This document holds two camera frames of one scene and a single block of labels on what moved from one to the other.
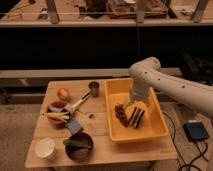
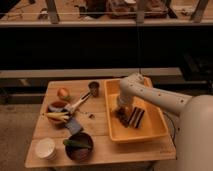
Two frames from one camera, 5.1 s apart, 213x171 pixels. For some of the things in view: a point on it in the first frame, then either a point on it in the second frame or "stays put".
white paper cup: (46, 148) stays put
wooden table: (75, 123) stays put
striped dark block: (136, 117) stays put
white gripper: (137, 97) -> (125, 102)
